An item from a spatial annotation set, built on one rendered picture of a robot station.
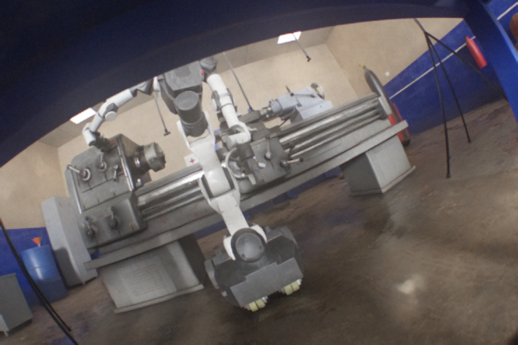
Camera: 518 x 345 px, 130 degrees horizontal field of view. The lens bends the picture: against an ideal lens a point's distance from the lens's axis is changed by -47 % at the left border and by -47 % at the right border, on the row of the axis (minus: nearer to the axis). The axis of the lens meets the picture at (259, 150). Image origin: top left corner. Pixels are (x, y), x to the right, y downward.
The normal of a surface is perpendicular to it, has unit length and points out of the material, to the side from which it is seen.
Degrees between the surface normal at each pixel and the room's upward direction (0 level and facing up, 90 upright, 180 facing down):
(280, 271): 90
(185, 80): 92
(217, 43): 180
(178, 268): 90
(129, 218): 90
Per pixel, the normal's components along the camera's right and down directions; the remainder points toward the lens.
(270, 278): 0.16, -0.23
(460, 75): -0.90, 0.38
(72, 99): 0.41, 0.90
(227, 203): 0.03, -0.50
